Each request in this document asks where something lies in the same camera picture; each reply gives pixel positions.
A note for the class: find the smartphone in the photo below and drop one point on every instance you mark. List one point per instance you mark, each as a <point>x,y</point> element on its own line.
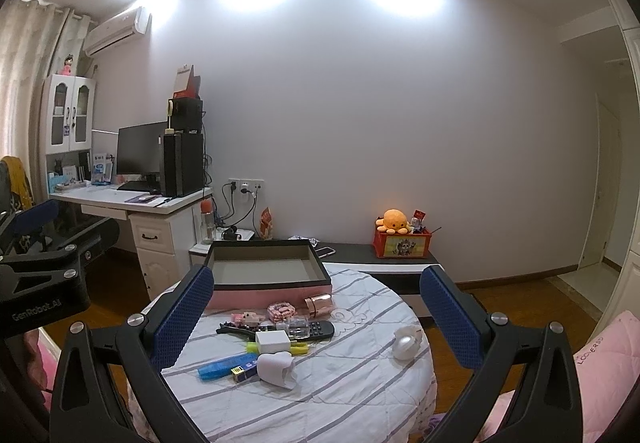
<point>325,251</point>

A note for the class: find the small black device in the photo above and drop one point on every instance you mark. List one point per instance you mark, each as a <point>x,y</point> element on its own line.
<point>230,233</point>

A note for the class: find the blue white carton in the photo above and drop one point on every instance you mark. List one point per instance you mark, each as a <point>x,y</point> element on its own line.
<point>102,168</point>

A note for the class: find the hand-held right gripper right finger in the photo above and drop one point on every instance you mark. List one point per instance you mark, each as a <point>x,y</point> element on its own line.
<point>450,323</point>

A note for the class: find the white desk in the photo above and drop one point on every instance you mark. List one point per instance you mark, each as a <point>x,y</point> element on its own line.
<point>100,197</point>

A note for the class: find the beige curtain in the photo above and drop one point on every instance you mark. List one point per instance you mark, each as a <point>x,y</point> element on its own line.
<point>25,73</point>

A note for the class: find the red picture storage box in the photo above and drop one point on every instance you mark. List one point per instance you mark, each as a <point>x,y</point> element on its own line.
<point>400,245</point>

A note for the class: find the purple mouse pad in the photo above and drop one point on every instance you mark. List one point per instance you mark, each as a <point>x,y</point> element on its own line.
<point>142,198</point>

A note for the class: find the black speaker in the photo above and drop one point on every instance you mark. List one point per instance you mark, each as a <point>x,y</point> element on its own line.
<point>187,115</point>

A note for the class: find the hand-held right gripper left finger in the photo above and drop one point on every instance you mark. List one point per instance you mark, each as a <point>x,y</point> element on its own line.
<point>182,318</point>

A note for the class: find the clear plastic case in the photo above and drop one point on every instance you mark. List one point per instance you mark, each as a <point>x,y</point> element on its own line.
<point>295,325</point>

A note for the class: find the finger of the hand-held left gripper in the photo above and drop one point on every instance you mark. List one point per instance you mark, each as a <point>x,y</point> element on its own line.
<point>92,235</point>
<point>35,218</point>

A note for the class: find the white air conditioner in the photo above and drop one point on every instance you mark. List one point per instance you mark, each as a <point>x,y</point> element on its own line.
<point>117,30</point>

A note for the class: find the black computer tower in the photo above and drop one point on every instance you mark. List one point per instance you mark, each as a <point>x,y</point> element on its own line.
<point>182,163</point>

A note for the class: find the white charger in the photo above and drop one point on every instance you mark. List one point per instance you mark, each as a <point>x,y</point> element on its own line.
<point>272,342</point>

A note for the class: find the black office chair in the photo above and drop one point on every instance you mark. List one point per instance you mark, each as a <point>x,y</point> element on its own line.
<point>10,223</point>

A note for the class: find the rose gold cylinder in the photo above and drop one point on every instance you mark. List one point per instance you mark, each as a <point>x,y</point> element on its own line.
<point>320,305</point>

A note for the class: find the black white low cabinet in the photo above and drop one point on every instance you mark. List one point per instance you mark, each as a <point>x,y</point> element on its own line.
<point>360,253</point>

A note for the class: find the pink storage box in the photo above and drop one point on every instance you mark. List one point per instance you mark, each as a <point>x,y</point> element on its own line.
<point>260,273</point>

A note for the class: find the white striped tablecloth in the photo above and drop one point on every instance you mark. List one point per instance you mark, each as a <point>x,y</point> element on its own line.
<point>350,373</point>

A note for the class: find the pink bed cover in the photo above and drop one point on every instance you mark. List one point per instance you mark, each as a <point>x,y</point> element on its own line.
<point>37,358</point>

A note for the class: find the white nightstand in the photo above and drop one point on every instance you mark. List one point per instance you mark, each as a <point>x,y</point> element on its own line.
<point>205,248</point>

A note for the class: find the red snack bag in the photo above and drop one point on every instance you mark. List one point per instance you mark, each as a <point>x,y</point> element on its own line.
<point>265,223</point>

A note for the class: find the blue gold slim box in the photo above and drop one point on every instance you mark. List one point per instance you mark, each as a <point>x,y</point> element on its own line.
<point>242,373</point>

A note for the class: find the black remote control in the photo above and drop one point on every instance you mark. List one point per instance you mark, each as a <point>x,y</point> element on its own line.
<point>320,329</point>

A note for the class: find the white glass-door cabinet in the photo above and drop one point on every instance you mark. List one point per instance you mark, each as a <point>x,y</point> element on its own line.
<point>65,83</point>

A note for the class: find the orange octopus plush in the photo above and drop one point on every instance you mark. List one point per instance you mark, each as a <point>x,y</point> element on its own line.
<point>392,220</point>

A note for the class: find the red desk calendar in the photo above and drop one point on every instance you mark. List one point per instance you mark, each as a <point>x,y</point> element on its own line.
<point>186,85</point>

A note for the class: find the yellow highlighter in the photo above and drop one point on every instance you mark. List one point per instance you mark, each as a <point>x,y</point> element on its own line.
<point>300,348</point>

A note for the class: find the pink doll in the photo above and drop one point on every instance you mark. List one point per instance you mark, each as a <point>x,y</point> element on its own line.
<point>67,65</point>

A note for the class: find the white door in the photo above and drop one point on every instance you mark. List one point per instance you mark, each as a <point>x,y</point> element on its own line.
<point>600,183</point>

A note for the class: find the blue tube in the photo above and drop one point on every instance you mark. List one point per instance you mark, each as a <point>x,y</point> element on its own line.
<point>220,367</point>

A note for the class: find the yellow patterned cloth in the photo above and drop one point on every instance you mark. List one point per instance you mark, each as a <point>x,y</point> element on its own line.
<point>17,178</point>

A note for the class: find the cream small ornament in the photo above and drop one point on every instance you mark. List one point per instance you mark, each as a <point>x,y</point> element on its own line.
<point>170,115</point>

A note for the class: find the small red white carton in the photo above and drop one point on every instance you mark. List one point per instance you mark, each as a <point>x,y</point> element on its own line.
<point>419,215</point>

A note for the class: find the clear bottle orange cap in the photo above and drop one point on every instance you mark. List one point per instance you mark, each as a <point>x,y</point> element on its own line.
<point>207,223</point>

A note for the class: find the black monitor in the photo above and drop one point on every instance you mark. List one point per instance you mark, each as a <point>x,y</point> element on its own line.
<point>140,148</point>

